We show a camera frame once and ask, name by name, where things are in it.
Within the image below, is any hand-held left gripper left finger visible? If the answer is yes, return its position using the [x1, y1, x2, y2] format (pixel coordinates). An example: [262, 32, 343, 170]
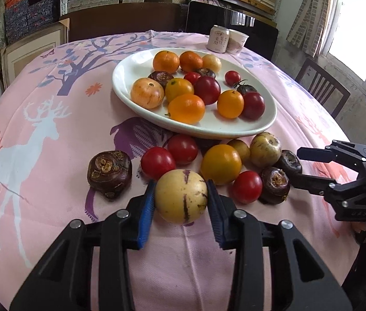
[10, 179, 157, 311]

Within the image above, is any white plate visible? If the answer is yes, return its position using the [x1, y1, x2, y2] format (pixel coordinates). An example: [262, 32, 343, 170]
[112, 47, 277, 139]

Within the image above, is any wooden picture frame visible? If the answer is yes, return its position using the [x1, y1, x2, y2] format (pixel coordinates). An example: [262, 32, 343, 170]
[1, 18, 70, 86]

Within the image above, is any large dark brown water chestnut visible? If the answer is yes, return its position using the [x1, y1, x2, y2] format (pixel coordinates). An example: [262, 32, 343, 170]
[87, 151, 133, 201]

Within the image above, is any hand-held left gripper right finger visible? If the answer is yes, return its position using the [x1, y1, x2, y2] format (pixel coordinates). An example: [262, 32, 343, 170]
[206, 180, 353, 311]

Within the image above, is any dark tomato with stem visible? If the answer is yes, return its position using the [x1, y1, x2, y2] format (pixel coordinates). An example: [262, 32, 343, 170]
[235, 80, 258, 96]

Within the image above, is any yellow orange tomato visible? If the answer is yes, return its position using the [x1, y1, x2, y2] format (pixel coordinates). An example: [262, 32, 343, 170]
[200, 144, 242, 186]

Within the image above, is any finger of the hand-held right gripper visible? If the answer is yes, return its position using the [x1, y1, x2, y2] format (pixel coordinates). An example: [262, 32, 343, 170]
[288, 172, 365, 203]
[297, 139, 366, 169]

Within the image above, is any yellow pepino melon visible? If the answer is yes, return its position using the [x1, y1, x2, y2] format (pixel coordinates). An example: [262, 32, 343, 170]
[250, 132, 282, 168]
[155, 169, 209, 225]

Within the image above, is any dark wooden chair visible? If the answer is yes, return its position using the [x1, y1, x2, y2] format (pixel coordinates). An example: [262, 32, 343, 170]
[296, 58, 351, 119]

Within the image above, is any orange striped pepino melon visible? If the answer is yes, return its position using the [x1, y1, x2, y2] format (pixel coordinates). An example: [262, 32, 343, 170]
[130, 77, 165, 110]

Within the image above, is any white paper cup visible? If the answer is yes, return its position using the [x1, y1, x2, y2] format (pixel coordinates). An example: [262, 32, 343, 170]
[226, 29, 249, 55]

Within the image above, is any brick pattern curtain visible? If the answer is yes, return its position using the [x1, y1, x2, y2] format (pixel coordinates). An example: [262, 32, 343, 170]
[287, 0, 340, 57]

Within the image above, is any small red cherry tomato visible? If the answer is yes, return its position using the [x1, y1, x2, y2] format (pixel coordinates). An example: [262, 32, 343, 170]
[183, 72, 202, 86]
[224, 70, 241, 86]

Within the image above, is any small pale pepino melon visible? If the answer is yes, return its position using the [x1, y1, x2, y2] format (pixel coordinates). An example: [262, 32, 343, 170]
[202, 54, 223, 73]

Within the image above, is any beige drink can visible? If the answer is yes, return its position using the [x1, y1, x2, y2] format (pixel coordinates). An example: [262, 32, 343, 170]
[208, 25, 230, 53]

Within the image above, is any dark purple fruit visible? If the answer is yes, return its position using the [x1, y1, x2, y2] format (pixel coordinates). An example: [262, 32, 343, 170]
[196, 138, 222, 156]

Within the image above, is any stack of blue floral boxes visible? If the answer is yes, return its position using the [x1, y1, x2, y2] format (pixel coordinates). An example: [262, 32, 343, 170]
[4, 0, 59, 44]

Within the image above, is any pink printed tablecloth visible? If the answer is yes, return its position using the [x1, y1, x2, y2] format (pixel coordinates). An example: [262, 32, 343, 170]
[0, 30, 365, 311]

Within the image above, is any small yellow fruit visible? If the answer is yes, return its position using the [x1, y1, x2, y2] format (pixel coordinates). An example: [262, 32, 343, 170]
[226, 139, 251, 164]

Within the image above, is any black glossy panel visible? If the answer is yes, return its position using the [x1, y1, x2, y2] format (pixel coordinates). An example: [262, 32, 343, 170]
[186, 1, 279, 60]

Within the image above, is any dark red plum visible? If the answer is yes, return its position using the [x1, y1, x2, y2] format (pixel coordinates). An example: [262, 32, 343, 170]
[193, 76, 222, 106]
[241, 91, 266, 120]

